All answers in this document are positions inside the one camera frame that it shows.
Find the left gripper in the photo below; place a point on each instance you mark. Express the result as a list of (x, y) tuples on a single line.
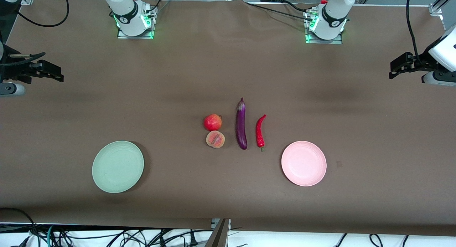
[(419, 62)]

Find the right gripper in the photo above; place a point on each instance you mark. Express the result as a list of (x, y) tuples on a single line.
[(13, 69)]

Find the red chili pepper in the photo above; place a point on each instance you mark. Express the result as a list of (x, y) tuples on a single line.
[(259, 133)]

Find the whole red pomegranate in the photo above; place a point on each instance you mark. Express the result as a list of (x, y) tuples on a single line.
[(212, 123)]

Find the purple eggplant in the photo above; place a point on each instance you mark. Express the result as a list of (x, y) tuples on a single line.
[(241, 129)]

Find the halved peach fruit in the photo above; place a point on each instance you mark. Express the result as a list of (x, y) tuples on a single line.
[(215, 139)]

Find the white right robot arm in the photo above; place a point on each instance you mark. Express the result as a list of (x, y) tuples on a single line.
[(124, 4)]

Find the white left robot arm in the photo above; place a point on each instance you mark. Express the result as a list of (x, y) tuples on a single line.
[(331, 15)]

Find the green round plate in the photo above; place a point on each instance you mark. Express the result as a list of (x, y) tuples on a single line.
[(117, 166)]

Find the pink round plate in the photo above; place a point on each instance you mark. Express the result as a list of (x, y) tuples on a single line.
[(303, 164)]

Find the brown table cover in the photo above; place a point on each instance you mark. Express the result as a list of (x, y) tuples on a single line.
[(213, 61)]

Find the black power plug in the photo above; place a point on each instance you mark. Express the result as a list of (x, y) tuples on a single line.
[(193, 240)]

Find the aluminium frame rail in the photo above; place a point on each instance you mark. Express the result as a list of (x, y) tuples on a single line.
[(436, 9)]

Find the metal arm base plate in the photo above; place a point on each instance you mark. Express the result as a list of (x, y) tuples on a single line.
[(324, 42), (135, 37)]

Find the metal camera stand post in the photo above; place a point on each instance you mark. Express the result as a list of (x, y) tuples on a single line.
[(219, 238)]

